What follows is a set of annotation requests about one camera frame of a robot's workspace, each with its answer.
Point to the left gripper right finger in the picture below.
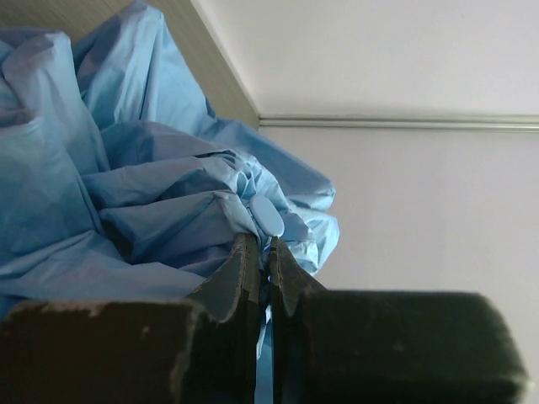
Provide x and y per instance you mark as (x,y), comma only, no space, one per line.
(387,346)

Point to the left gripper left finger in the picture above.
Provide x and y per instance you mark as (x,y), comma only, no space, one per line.
(201,349)

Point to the light blue folding umbrella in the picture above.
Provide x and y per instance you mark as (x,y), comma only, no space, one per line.
(119,182)

